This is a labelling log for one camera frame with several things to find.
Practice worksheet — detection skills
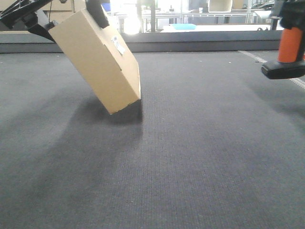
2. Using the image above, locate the white background table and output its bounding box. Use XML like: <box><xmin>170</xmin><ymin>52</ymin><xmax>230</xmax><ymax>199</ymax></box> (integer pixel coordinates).
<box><xmin>161</xmin><ymin>24</ymin><xmax>271</xmax><ymax>33</ymax></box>

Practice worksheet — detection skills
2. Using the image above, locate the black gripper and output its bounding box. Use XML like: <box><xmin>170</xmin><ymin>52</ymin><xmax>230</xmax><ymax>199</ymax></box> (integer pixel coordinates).
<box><xmin>0</xmin><ymin>0</ymin><xmax>58</xmax><ymax>42</ymax></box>

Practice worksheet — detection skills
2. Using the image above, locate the brown cardboard package box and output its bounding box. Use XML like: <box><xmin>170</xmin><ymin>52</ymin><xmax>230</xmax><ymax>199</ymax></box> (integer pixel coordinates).
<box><xmin>49</xmin><ymin>9</ymin><xmax>141</xmax><ymax>114</ymax></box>

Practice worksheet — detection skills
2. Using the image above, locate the white barcode label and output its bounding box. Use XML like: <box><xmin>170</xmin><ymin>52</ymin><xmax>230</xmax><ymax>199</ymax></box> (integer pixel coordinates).
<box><xmin>111</xmin><ymin>36</ymin><xmax>125</xmax><ymax>55</ymax></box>

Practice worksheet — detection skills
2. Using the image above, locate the stacked cardboard boxes background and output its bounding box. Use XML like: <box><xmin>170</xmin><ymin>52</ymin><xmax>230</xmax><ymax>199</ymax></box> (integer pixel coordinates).
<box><xmin>0</xmin><ymin>0</ymin><xmax>86</xmax><ymax>31</ymax></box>

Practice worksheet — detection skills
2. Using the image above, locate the blue tray on table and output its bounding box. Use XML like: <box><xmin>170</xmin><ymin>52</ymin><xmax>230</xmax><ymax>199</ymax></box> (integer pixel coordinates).
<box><xmin>170</xmin><ymin>23</ymin><xmax>197</xmax><ymax>30</ymax></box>

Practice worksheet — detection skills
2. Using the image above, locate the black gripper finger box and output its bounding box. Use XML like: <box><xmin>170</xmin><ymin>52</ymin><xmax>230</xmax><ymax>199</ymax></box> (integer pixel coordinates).
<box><xmin>86</xmin><ymin>0</ymin><xmax>110</xmax><ymax>29</ymax></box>

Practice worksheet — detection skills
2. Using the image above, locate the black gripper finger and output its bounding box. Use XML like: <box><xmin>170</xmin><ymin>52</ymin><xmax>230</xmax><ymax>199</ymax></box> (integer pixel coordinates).
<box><xmin>269</xmin><ymin>0</ymin><xmax>286</xmax><ymax>19</ymax></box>

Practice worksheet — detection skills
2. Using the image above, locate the orange black barcode scanner gun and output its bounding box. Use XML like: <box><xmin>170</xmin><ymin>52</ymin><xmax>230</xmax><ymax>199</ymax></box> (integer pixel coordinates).
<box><xmin>261</xmin><ymin>0</ymin><xmax>305</xmax><ymax>80</ymax></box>

